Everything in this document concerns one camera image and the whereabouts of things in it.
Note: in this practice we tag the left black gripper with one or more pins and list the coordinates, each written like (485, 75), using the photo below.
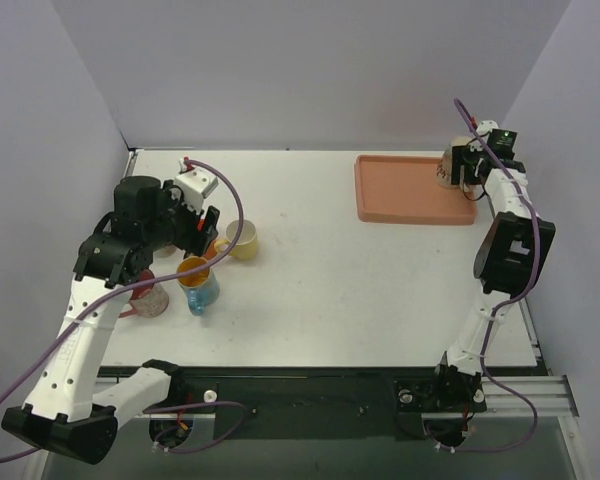
(208, 225)

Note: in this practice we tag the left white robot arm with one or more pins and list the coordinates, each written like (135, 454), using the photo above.
(63, 414)

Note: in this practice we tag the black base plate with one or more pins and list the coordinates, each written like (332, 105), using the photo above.
(330, 423)

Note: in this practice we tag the aluminium rail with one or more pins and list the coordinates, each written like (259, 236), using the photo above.
(530, 397)

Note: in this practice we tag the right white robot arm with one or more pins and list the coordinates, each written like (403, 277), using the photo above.
(512, 254)

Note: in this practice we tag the blue-bottom cartoon mug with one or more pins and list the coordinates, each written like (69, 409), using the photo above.
(201, 289)

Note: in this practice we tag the pink cartoon mug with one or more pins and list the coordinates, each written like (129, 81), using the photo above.
(147, 302)

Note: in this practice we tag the yellow mug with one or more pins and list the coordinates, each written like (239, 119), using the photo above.
(246, 235)

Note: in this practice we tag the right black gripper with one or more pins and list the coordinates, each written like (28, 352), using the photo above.
(458, 166)

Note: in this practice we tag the pink plastic tray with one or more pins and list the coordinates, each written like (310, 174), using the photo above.
(405, 190)

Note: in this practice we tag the cream green mug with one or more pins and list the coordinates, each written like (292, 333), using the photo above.
(444, 166)

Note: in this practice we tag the cream floral mug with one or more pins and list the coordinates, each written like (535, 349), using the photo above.
(165, 251)

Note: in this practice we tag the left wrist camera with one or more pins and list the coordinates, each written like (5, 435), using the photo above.
(196, 186)

